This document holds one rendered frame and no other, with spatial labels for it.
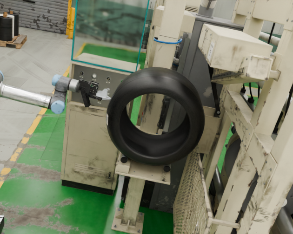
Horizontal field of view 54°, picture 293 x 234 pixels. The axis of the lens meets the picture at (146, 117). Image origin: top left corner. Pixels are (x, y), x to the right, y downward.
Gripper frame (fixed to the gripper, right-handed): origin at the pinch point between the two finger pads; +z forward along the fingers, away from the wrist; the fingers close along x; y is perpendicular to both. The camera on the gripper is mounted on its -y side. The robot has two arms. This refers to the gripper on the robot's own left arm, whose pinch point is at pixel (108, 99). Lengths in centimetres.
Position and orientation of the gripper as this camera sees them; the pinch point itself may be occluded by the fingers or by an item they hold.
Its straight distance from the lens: 177.2
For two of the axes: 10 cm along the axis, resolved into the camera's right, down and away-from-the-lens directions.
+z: 9.6, 2.9, 0.4
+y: 2.8, -8.7, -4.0
